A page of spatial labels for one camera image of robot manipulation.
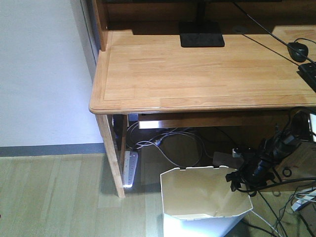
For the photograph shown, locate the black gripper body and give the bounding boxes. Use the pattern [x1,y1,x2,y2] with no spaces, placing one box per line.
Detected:
[226,148,275,192]

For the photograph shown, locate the white plastic trash bin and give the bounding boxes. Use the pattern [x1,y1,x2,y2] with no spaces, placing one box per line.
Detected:
[160,166,253,237]

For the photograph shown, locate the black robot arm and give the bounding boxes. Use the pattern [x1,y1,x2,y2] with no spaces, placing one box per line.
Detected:
[226,107,316,193]

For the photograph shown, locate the white power strip right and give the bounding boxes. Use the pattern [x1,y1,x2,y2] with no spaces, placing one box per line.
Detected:
[212,152,244,169]

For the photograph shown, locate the white power strip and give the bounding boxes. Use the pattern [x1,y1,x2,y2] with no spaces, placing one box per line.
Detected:
[212,152,244,169]
[123,151,138,188]

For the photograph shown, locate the white power strip floor right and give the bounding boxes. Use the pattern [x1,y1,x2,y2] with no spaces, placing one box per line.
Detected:
[291,190,316,212]

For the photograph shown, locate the black keyboard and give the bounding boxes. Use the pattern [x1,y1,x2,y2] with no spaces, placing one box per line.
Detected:
[298,63,316,92]

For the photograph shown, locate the white power strip left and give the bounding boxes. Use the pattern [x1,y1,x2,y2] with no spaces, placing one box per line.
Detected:
[123,151,138,188]

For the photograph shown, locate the wooden desk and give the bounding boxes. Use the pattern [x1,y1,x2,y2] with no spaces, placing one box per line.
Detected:
[89,0,316,198]

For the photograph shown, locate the black computer mouse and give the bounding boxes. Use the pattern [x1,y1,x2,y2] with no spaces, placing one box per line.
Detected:
[287,42,309,63]

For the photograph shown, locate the black monitor stand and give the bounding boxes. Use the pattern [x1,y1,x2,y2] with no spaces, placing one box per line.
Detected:
[178,0,225,48]

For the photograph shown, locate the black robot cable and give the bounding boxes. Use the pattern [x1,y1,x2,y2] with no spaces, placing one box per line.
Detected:
[237,176,316,195]

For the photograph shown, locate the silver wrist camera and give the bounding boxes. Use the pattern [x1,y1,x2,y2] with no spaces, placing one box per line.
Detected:
[232,148,247,158]

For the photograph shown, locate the grey cable under desk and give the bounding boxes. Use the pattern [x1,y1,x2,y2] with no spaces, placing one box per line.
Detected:
[127,122,214,167]

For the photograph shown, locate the black monitor cable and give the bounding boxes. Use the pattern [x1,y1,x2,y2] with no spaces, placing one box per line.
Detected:
[232,1,316,65]

